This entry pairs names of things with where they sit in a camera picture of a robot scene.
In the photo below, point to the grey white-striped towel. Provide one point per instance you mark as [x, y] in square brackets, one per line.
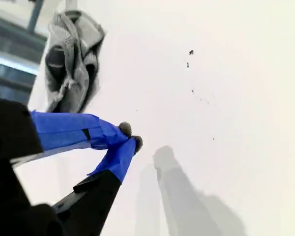
[76, 78]

